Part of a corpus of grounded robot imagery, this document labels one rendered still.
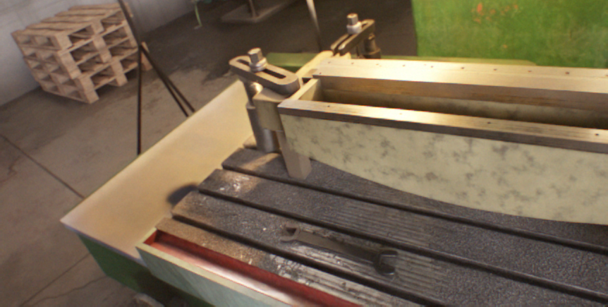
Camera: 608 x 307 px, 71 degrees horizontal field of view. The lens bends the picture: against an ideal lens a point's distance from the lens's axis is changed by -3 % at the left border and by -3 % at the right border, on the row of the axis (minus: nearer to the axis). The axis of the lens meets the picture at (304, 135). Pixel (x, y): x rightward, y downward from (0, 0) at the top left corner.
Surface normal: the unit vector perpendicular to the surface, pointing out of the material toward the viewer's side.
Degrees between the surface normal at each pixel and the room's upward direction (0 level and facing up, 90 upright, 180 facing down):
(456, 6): 90
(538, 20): 90
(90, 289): 0
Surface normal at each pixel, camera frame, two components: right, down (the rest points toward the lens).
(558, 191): -0.51, 0.55
